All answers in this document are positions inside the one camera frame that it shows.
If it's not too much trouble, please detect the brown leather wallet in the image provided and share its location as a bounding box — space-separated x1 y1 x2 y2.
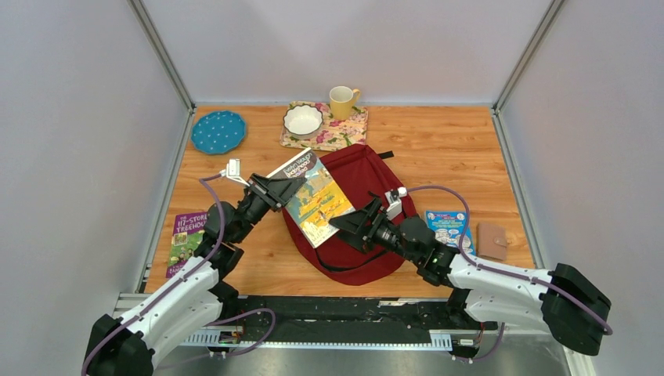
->
477 222 508 261

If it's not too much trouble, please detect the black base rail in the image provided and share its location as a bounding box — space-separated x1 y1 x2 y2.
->
189 295 499 359

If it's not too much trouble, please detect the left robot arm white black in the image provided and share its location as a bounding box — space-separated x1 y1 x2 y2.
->
81 174 306 375

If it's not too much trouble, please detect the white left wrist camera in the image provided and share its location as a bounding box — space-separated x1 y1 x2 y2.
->
219 158 249 186

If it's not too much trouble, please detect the red backpack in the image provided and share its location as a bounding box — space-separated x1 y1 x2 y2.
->
283 144 404 286

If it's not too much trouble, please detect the purple treehouse book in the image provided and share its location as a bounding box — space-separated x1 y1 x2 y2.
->
165 212 207 279

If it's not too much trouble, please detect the yellow mug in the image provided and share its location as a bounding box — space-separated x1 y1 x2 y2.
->
329 86 361 121

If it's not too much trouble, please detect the blue polka dot plate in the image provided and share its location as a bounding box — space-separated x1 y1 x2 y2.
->
190 110 247 155

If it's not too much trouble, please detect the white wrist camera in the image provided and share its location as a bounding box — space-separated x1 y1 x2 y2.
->
219 158 249 186
384 186 408 220

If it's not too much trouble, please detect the white scalloped bowl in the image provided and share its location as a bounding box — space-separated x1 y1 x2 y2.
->
283 104 323 139

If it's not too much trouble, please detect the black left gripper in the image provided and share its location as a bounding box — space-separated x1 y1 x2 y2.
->
231 173 306 244

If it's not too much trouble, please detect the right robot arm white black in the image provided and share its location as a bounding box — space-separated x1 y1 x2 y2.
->
330 198 613 356

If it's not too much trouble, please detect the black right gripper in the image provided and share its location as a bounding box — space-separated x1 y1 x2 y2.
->
329 198 420 266

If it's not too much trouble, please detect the floral serving tray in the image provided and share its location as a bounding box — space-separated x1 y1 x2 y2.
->
279 100 369 151

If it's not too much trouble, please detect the blue comic book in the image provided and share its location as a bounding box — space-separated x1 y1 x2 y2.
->
424 210 467 247

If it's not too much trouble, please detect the yellow illustrated paperback book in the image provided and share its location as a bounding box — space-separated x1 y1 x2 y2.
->
268 148 355 248

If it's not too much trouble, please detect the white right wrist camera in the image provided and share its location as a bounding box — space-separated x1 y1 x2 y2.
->
384 186 408 220

